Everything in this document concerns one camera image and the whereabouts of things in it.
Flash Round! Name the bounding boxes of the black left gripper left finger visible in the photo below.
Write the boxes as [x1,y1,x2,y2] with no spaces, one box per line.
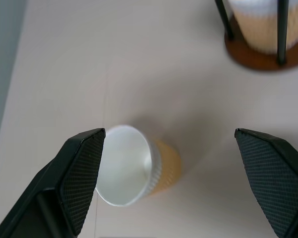
[0,127,106,238]

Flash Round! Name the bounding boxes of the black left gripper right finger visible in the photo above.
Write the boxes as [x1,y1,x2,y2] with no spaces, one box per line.
[234,127,298,238]

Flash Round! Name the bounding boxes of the black wire cup holder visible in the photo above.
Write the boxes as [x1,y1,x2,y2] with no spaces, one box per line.
[215,0,298,73]

